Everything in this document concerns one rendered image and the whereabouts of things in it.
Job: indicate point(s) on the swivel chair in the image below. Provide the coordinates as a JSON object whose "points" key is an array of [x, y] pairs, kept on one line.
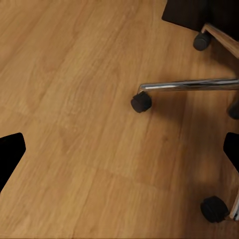
{"points": [[213, 208]]}

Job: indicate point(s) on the cabinet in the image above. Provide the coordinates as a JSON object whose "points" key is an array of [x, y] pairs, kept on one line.
{"points": [[223, 14]]}

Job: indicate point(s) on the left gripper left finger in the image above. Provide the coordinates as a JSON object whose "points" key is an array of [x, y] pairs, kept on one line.
{"points": [[12, 148]]}

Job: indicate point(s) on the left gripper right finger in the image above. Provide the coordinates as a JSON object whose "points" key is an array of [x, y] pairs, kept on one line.
{"points": [[231, 148]]}

